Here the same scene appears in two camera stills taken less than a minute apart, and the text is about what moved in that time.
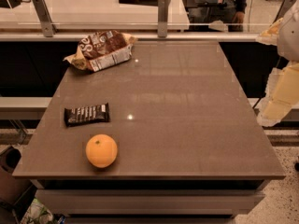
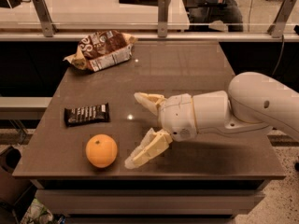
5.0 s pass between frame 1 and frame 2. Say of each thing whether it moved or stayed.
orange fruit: stayed
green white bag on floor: stayed
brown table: stayed
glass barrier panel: stayed
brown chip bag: stayed
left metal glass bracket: stayed
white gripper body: moved
